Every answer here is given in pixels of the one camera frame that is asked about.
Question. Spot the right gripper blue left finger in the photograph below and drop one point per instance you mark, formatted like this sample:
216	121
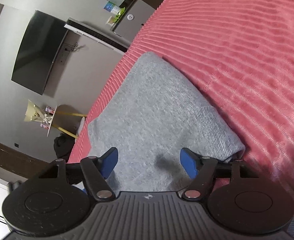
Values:
96	171

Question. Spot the pink ribbed bed blanket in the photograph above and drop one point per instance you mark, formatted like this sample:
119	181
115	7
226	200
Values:
240	54

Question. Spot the round white side table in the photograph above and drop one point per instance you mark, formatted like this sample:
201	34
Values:
67	120

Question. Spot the blue white box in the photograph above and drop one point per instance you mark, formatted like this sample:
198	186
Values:
112	8

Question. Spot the cream flower bouquet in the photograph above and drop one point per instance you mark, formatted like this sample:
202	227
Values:
37	114

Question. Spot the black bag on floor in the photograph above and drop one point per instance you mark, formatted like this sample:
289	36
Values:
63	145

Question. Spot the grey cabinet with round knob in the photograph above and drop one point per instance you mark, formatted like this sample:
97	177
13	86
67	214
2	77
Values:
132	20

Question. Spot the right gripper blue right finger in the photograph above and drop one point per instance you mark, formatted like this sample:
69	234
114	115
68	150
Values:
201	171

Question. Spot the green plant in pot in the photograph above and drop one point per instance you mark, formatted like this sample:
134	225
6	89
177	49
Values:
119	14

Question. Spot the black wall television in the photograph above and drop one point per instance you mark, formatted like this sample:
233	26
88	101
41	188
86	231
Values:
38	50

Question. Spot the grey knit pants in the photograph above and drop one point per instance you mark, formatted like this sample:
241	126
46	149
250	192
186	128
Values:
155	113

